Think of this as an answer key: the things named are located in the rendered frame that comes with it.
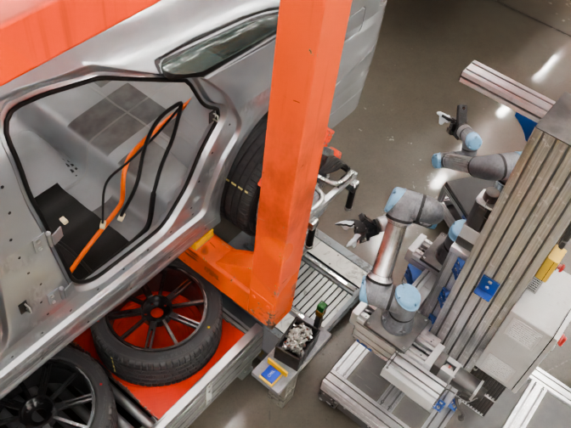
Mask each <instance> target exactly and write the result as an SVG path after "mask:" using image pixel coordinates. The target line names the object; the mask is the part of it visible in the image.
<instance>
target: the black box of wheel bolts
mask: <svg viewBox="0 0 571 428"><path fill-rule="evenodd" d="M319 333H320V329H317V328H315V327H314V326H313V325H311V324H309V323H307V322H305V321H303V320H302V319H300V318H299V317H295V318H294V320H293V321H292V322H291V324H290V326H289V327H288V328H287V330H286V331H285V333H284V334H283V335H282V336H281V338H280V340H279V341H278V342H277V344H276V345H275V349H274V358H276V359H277V360H279V361H281V362H282V363H284V364H285V365H287V366H289V367H290V368H292V369H294V370H296V371H298V370H299V369H300V367H301V366H302V364H303V362H304V361H305V359H306V358H307V356H308V355H309V353H310V352H311V351H312V349H313V348H314V346H315V344H316V343H317V340H318V337H319Z"/></svg>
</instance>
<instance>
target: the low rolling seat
mask: <svg viewBox="0 0 571 428"><path fill-rule="evenodd" d="M495 183H496V181H491V180H486V179H482V178H477V177H472V176H470V177H463V178H459V179H455V180H450V181H447V182H446V183H445V184H444V185H443V187H442V189H441V192H440V194H439V196H438V199H437V201H438V202H439V203H440V204H441V205H442V206H443V207H444V212H445V214H444V220H445V222H446V223H447V225H448V227H449V228H450V227H451V226H452V224H453V223H454V222H455V221H457V220H461V219H466V220H467V218H468V216H469V214H470V212H471V209H472V207H473V205H474V203H475V201H476V198H477V197H478V195H479V194H480V193H481V192H482V191H483V190H484V189H486V188H488V187H494V186H495ZM446 195H447V196H448V197H445V196H446Z"/></svg>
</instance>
